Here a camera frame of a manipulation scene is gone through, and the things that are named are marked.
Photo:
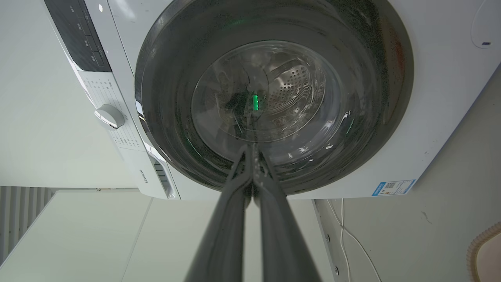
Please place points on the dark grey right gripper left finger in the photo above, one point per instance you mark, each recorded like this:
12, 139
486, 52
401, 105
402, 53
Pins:
223, 235

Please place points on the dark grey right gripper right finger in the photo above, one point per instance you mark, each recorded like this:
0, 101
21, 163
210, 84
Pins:
282, 239

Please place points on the white detergent drawer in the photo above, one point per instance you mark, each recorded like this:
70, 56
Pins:
162, 176

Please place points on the blue energy label sticker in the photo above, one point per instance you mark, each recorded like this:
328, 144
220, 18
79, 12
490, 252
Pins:
393, 187

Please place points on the dark round washing machine door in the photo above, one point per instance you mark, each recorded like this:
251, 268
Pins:
274, 94

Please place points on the silver washing machine dial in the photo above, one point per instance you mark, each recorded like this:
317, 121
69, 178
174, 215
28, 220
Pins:
110, 116

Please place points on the grey ribbed radiator panel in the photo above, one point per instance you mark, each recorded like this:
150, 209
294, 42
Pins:
19, 215

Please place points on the white front-load washing machine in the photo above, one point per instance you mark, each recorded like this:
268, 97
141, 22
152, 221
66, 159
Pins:
442, 98

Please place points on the black washing machine display panel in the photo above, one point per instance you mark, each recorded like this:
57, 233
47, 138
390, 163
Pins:
78, 33

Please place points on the grey metal bracket strip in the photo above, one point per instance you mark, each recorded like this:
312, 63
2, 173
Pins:
327, 239

